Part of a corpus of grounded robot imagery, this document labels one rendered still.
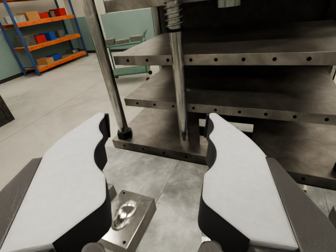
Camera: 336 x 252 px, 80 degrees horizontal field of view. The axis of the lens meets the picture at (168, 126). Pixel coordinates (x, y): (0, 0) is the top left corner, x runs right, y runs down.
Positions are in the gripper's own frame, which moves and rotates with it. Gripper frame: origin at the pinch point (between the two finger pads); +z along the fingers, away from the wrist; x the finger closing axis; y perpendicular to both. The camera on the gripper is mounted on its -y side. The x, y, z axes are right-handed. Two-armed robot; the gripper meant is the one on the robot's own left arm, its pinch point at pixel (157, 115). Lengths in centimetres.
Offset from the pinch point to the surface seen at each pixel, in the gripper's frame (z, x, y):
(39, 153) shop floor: 200, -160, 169
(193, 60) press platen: 83, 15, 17
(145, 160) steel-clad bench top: 71, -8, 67
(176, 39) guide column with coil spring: 81, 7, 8
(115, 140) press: 96, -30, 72
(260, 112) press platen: 70, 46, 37
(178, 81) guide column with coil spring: 81, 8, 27
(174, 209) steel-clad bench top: 40, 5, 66
